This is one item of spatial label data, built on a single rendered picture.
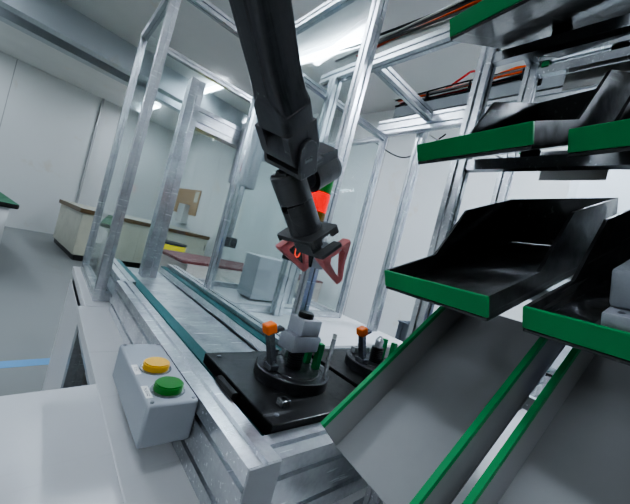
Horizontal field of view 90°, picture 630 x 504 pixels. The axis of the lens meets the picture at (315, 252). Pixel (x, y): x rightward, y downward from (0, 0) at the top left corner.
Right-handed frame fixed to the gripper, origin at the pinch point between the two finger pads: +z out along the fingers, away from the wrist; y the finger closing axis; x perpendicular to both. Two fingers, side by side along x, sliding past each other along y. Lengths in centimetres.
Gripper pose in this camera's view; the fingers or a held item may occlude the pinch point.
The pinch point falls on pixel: (320, 272)
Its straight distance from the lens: 59.0
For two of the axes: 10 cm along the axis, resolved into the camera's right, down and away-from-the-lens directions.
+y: -6.4, -1.8, 7.5
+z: 2.9, 8.5, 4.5
